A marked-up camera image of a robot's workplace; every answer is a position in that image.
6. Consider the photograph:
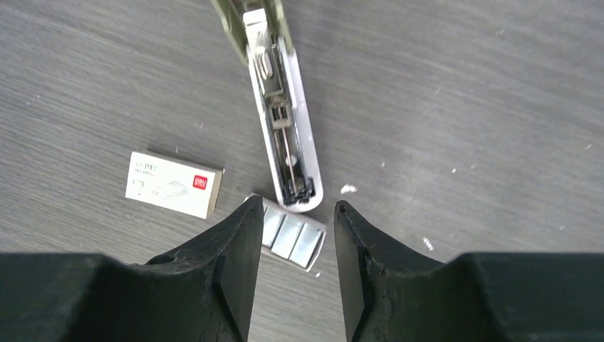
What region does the white staple box sleeve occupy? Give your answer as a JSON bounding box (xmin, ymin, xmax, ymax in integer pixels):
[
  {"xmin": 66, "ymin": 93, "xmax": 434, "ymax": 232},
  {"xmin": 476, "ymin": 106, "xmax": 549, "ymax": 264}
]
[{"xmin": 125, "ymin": 152, "xmax": 224, "ymax": 219}]

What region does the white and green stapler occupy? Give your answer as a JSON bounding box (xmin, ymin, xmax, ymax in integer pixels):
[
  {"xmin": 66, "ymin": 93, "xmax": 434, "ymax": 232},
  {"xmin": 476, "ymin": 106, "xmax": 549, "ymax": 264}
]
[{"xmin": 212, "ymin": 0, "xmax": 323, "ymax": 213}]

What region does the staple tray with staples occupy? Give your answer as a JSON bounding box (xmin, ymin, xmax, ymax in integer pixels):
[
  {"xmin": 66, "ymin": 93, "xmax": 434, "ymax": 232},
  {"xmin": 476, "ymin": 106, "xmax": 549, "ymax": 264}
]
[{"xmin": 261, "ymin": 198, "xmax": 326, "ymax": 272}]

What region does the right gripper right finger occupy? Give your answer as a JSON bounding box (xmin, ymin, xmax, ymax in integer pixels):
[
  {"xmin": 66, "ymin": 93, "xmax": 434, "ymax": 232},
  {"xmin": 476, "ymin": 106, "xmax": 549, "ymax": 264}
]
[{"xmin": 334, "ymin": 200, "xmax": 603, "ymax": 341}]

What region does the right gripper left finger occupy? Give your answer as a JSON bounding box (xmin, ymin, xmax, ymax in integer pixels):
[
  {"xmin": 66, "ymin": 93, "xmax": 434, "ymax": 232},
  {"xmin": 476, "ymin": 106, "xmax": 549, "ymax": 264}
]
[{"xmin": 1, "ymin": 196, "xmax": 264, "ymax": 341}]

